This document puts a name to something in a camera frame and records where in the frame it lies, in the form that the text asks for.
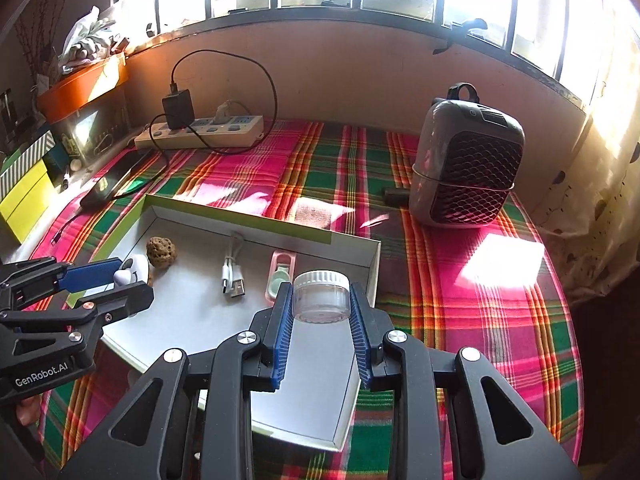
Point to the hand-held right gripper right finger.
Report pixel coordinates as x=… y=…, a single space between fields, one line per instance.
x=361 y=335

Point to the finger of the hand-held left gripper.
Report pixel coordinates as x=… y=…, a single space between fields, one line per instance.
x=92 y=275
x=120 y=300

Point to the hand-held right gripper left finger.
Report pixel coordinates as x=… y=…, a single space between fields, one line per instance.
x=282 y=335

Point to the white dome toy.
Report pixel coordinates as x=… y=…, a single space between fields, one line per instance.
x=132 y=270

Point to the clear jar with white lid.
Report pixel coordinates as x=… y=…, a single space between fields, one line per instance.
x=322 y=295

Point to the pink and green clipper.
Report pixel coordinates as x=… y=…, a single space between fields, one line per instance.
x=280 y=272

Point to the brown walnut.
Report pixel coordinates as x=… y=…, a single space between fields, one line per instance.
x=161 y=252

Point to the green and white cardboard box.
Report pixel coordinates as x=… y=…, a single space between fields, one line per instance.
x=200 y=320

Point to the person's left hand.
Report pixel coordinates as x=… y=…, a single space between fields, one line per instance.
x=27 y=410

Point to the yellow box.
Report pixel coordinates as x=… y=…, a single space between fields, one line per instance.
x=25 y=205

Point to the black smartphone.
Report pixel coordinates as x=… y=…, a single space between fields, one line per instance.
x=117 y=180

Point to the plaid tablecloth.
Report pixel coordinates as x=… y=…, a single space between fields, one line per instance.
x=475 y=310

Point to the green striped box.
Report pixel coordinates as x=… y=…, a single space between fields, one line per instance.
x=25 y=162

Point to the black plug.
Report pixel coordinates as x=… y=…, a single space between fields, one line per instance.
x=397 y=196

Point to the dark glass case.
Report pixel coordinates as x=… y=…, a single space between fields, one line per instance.
x=95 y=127

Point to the orange planter box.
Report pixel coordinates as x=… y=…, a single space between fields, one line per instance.
x=80 y=90

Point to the black charger adapter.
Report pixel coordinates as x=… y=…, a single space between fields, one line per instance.
x=178 y=110

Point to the white power strip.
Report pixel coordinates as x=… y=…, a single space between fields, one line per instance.
x=225 y=130

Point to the grey portable heater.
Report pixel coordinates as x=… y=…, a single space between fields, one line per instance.
x=465 y=160

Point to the white power plug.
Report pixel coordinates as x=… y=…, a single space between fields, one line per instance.
x=225 y=110

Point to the white plastic bag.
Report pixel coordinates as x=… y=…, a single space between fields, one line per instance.
x=87 y=35

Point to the dry branches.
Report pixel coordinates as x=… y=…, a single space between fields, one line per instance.
x=35 y=35

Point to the patterned curtain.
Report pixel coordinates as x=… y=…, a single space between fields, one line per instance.
x=600 y=185

